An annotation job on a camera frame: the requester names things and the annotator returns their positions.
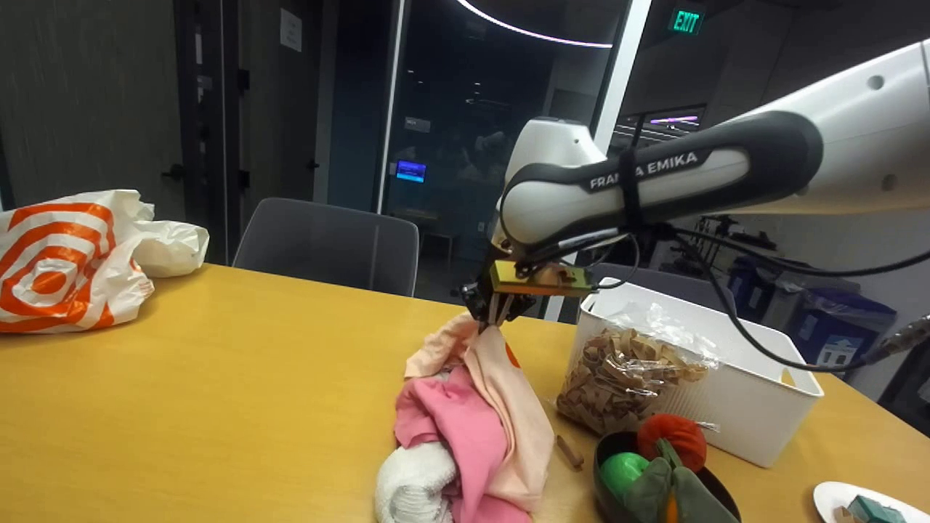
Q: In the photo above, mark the dark brown bowl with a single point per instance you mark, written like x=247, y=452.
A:
x=609, y=498

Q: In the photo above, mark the teal wooden block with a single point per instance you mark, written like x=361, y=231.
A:
x=875, y=511

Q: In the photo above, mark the dark green plush vegetable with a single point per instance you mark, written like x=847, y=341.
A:
x=699, y=498

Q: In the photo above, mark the small brown snack piece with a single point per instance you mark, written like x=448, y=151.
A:
x=568, y=452

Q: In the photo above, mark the bright green toy fruit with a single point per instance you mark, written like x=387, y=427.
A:
x=622, y=471

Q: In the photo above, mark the beige cloth orange print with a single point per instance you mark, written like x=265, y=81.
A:
x=512, y=395

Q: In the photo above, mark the red toy apple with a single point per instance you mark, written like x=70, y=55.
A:
x=673, y=437

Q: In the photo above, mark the white plastic basket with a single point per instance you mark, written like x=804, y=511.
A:
x=757, y=408

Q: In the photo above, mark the blue lit display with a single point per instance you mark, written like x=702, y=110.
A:
x=411, y=173

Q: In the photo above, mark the white paper plate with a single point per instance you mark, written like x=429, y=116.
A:
x=833, y=498

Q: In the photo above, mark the clear bag brown snacks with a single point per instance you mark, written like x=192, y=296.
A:
x=619, y=382

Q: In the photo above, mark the orange toy fruit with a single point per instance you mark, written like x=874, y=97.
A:
x=669, y=511

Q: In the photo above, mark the blue bin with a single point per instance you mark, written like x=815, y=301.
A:
x=837, y=330

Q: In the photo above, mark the white paper door sign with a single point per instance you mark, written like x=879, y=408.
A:
x=291, y=29

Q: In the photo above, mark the white terry towel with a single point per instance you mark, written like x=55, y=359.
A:
x=413, y=489

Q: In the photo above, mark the grey office chair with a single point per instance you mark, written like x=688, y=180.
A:
x=329, y=247

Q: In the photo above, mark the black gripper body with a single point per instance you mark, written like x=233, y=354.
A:
x=517, y=306

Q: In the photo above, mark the orange white plastic bag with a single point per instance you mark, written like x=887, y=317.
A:
x=60, y=261

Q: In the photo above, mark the green exit sign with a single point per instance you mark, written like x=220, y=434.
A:
x=688, y=22

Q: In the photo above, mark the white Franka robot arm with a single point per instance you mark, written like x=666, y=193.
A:
x=581, y=193

